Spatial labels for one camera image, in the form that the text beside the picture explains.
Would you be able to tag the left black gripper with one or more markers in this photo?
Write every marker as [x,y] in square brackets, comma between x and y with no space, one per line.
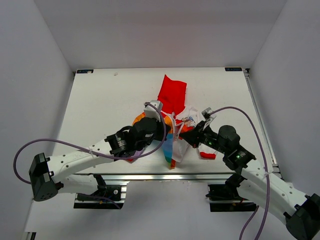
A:
[160,126]

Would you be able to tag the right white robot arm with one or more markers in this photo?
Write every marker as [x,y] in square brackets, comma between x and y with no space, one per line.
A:
[299,212]

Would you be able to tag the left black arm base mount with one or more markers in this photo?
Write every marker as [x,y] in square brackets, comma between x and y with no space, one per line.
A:
[108,195]

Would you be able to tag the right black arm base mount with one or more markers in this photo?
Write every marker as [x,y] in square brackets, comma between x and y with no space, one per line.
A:
[224,197]

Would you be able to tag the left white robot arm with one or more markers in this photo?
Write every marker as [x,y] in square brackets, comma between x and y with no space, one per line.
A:
[51,175]

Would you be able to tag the left blue table label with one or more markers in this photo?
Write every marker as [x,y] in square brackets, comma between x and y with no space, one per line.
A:
[84,71]

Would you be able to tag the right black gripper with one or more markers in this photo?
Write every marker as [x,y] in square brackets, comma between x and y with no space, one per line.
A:
[194,138]

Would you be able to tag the blue table label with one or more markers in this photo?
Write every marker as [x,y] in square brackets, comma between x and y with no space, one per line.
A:
[84,71]
[233,69]

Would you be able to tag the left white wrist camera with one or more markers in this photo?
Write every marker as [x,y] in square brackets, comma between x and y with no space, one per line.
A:
[153,109]

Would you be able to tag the right blue table label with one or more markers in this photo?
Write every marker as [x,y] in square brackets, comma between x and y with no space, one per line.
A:
[233,69]

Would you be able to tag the red rainbow kids jacket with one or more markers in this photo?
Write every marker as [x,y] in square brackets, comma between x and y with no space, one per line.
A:
[180,117]

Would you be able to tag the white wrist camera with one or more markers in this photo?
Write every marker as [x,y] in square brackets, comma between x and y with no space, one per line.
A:
[153,109]
[209,117]

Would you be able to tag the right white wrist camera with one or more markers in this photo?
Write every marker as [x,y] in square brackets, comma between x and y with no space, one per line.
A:
[209,117]

